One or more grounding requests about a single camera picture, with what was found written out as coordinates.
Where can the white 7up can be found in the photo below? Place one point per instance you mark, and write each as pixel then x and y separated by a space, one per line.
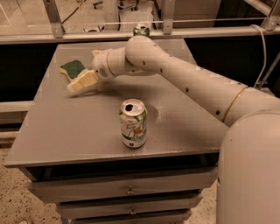
pixel 133 116

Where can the middle grey drawer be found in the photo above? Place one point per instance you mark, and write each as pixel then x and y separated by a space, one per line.
pixel 130 206

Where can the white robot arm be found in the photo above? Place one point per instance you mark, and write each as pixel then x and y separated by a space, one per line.
pixel 248 187

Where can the bottom grey drawer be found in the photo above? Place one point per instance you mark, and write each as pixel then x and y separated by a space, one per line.
pixel 165 217

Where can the top grey drawer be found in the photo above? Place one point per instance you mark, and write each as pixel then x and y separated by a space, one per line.
pixel 124 185

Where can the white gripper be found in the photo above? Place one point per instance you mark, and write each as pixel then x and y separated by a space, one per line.
pixel 100 63

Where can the green soda can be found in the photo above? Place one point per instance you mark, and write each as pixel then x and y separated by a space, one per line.
pixel 141 30

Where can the green and yellow sponge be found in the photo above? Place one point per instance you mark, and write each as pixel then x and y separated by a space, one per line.
pixel 72 69

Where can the grey drawer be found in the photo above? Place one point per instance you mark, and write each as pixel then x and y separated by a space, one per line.
pixel 124 185
pixel 130 206
pixel 165 217

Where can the grey drawer cabinet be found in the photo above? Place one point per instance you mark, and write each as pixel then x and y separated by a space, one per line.
pixel 78 135

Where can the metal railing frame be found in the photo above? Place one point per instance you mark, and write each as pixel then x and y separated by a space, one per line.
pixel 61 21

